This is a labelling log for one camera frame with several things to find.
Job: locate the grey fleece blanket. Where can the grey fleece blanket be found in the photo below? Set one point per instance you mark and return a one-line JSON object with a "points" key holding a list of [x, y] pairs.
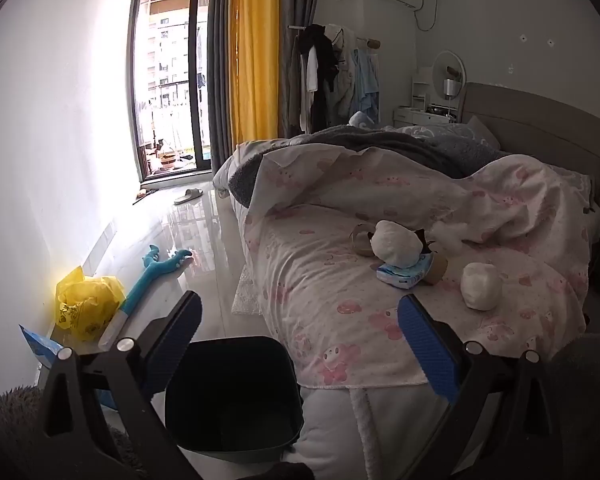
{"points": [[380, 140]]}

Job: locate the bed with grey headboard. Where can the bed with grey headboard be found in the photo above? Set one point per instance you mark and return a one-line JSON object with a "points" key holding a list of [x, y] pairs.
{"points": [[340, 425]]}

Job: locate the grey bed headboard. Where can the grey bed headboard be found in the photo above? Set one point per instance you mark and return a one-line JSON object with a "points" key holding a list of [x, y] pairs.
{"points": [[540, 130]]}

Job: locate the small white paper ball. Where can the small white paper ball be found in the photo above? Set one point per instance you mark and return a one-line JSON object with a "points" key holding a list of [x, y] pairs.
{"points": [[480, 285]]}

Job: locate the blue white stuffed toy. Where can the blue white stuffed toy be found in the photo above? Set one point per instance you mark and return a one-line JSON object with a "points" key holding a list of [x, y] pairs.
{"points": [[361, 119]]}

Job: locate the round white mirror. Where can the round white mirror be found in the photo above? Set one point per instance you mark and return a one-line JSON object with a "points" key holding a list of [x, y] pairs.
{"points": [[442, 67]]}

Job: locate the white vanity table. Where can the white vanity table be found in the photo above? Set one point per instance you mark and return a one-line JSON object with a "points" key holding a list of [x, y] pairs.
{"points": [[415, 116]]}

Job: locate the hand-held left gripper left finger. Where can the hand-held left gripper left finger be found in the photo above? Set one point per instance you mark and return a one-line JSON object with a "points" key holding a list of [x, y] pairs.
{"points": [[180, 335]]}

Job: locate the black framed balcony door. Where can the black framed balcony door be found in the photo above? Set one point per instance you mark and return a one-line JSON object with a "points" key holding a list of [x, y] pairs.
{"points": [[196, 60]]}

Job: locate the flat bubble wrap sheet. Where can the flat bubble wrap sheet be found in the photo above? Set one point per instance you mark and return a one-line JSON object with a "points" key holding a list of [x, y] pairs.
{"points": [[247, 300]]}

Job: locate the grey curtain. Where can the grey curtain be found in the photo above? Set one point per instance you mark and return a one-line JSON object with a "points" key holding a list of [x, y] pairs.
{"points": [[220, 60], [297, 10]]}

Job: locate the black hanging garment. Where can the black hanging garment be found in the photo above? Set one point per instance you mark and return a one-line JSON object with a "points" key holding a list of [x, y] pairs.
{"points": [[322, 60]]}

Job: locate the grey fuzzy cloth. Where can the grey fuzzy cloth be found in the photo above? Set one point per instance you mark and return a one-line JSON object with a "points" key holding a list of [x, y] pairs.
{"points": [[15, 410]]}

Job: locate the silver cylinder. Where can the silver cylinder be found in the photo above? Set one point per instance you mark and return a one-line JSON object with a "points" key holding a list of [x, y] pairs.
{"points": [[451, 89]]}

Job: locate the yellow plastic bag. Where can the yellow plastic bag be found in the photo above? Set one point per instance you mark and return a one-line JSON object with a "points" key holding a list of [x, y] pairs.
{"points": [[85, 310]]}

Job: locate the grey pillow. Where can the grey pillow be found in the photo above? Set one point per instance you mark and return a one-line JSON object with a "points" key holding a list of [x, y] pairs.
{"points": [[482, 132]]}

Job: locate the grey hanging coat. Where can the grey hanging coat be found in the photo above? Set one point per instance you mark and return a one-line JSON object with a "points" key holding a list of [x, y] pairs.
{"points": [[295, 90]]}

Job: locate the blue plush toy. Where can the blue plush toy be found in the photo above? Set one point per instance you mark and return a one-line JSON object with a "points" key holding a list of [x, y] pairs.
{"points": [[145, 285]]}

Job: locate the pink printed blanket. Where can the pink printed blanket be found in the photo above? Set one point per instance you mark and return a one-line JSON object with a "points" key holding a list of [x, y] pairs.
{"points": [[330, 270]]}

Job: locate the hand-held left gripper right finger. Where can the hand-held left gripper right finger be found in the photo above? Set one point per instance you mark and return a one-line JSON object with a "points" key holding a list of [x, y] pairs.
{"points": [[425, 345]]}

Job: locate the blue tissue packet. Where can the blue tissue packet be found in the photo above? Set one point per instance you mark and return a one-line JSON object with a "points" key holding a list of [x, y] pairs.
{"points": [[405, 275]]}

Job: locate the grey slipper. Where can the grey slipper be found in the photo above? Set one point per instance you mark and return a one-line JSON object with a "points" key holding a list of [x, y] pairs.
{"points": [[187, 196]]}

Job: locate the blue printed packaging bag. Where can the blue printed packaging bag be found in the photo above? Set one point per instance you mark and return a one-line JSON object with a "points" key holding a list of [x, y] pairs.
{"points": [[40, 347]]}

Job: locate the white hanging garment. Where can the white hanging garment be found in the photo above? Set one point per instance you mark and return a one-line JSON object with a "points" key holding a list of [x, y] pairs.
{"points": [[347, 70]]}

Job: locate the dark trash bin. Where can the dark trash bin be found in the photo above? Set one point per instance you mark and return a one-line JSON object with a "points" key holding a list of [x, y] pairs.
{"points": [[230, 385]]}

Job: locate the large white paper ball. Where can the large white paper ball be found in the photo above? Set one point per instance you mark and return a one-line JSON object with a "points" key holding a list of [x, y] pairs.
{"points": [[395, 242]]}

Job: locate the light blue hanging garment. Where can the light blue hanging garment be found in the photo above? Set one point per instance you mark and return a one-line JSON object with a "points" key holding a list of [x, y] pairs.
{"points": [[367, 80]]}

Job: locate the yellow curtain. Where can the yellow curtain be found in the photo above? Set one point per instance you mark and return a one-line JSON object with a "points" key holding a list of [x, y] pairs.
{"points": [[252, 60]]}

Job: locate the brown striped jar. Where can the brown striped jar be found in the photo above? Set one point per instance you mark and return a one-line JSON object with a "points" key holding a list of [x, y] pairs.
{"points": [[167, 157]]}

